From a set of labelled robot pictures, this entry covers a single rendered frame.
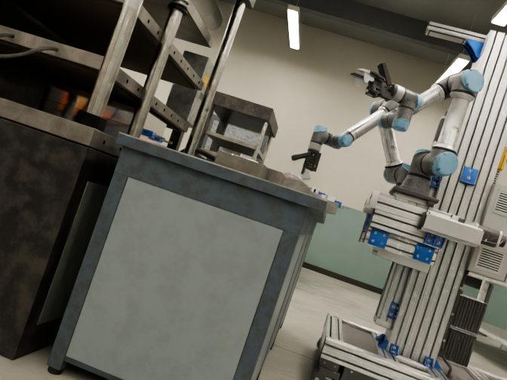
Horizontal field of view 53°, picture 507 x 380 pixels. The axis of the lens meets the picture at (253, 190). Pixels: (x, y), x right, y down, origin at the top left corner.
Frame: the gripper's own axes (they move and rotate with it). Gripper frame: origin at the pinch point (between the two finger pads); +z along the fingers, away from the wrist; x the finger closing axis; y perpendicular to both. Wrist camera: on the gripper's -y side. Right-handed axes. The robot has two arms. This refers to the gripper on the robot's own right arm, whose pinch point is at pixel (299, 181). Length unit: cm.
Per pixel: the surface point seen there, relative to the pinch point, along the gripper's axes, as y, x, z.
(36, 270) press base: -60, -148, 65
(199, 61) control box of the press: -77, -16, -48
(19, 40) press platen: -101, -138, -6
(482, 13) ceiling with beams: 135, 416, -334
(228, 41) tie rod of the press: -61, -27, -61
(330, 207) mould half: 22, -65, 12
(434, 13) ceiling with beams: 76, 451, -334
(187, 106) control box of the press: -75, -17, -20
